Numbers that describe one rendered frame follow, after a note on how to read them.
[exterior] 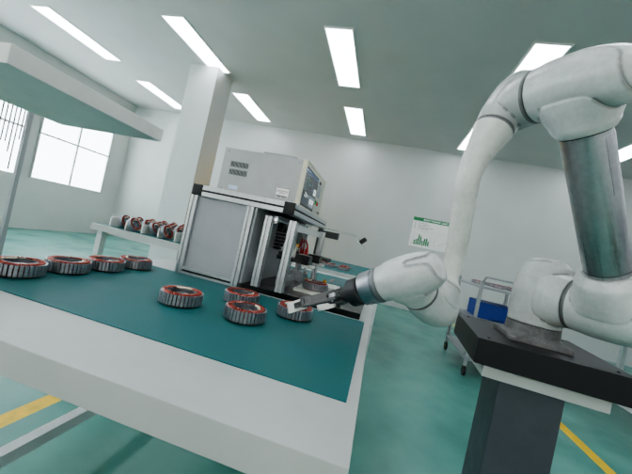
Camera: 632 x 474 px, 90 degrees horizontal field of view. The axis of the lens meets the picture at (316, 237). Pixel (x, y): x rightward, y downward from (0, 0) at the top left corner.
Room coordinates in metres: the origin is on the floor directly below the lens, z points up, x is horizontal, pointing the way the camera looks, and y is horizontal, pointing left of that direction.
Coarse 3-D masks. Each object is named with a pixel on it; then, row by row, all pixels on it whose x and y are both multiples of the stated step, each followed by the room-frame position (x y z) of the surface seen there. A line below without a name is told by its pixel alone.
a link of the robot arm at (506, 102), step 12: (516, 72) 0.83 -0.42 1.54; (528, 72) 0.76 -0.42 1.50; (504, 84) 0.83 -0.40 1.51; (516, 84) 0.77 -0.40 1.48; (492, 96) 0.84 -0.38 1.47; (504, 96) 0.79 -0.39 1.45; (516, 96) 0.76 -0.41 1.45; (492, 108) 0.81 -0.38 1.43; (504, 108) 0.79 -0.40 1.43; (516, 108) 0.77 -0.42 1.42; (516, 120) 0.80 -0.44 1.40; (528, 120) 0.78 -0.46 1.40
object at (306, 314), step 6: (282, 306) 0.94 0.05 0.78; (276, 312) 0.95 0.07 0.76; (282, 312) 0.93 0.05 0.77; (294, 312) 0.92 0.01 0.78; (300, 312) 0.92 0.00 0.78; (306, 312) 0.93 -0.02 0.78; (312, 312) 0.96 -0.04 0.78; (288, 318) 0.93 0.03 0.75; (294, 318) 0.93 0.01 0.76; (300, 318) 0.92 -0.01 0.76; (306, 318) 0.93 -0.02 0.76
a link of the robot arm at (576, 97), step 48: (624, 48) 0.60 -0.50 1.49; (528, 96) 0.74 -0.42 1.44; (576, 96) 0.66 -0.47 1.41; (624, 96) 0.62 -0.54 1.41; (576, 144) 0.71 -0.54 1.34; (576, 192) 0.76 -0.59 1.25; (624, 240) 0.75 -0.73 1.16; (576, 288) 0.86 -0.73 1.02; (624, 288) 0.77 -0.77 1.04; (624, 336) 0.79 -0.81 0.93
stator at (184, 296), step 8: (160, 288) 0.84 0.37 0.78; (168, 288) 0.85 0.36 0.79; (176, 288) 0.87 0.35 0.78; (184, 288) 0.89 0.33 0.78; (192, 288) 0.89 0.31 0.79; (160, 296) 0.81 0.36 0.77; (168, 296) 0.80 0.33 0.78; (176, 296) 0.80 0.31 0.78; (184, 296) 0.81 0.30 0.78; (192, 296) 0.82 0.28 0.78; (200, 296) 0.84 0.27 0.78; (168, 304) 0.80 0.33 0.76; (176, 304) 0.80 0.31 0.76; (184, 304) 0.81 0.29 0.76; (192, 304) 0.82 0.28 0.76; (200, 304) 0.86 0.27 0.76
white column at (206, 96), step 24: (192, 72) 4.94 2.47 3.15; (216, 72) 4.85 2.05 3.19; (192, 96) 4.92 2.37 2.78; (216, 96) 4.95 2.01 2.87; (192, 120) 4.90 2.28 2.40; (216, 120) 5.10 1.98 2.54; (192, 144) 4.88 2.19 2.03; (216, 144) 5.24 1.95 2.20; (168, 168) 4.95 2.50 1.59; (192, 168) 4.86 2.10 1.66; (168, 192) 4.93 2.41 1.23; (168, 216) 4.91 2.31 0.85
